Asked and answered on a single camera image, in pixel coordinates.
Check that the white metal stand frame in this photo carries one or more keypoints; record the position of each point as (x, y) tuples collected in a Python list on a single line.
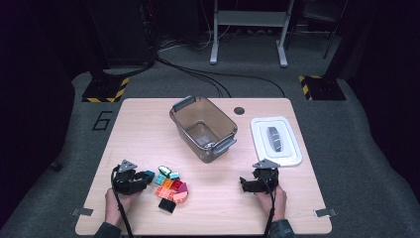
[(251, 18)]

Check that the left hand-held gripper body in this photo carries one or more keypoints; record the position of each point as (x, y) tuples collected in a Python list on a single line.
[(127, 183)]

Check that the red building block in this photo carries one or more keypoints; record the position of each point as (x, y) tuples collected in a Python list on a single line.
[(176, 184)]

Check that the black building block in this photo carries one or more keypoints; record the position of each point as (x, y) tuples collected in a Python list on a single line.
[(167, 205)]

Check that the small white grey toy car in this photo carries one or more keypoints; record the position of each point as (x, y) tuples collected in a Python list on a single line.
[(210, 145)]

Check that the small light blue building block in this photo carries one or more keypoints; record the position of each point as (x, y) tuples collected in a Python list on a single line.
[(175, 175)]

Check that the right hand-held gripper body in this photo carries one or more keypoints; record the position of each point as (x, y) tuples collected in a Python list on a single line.
[(265, 181)]

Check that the rounded pink building block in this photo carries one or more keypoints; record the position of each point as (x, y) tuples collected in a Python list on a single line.
[(180, 197)]

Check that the person's right hand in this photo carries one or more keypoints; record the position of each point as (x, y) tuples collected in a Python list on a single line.
[(279, 205)]

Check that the cyan building block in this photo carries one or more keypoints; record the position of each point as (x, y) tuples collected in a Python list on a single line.
[(160, 179)]

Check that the person's left hand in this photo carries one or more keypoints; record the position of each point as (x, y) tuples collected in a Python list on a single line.
[(114, 206)]

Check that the clear brown storage box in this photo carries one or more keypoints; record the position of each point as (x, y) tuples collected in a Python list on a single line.
[(185, 115)]

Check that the dark round table grommet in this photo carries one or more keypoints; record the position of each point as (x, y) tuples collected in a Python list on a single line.
[(239, 110)]

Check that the black yellow-striped stand base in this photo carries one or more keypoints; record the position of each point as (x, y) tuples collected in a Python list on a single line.
[(104, 91), (325, 89)]

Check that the salmon building block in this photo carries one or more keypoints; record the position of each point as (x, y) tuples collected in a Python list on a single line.
[(164, 193)]

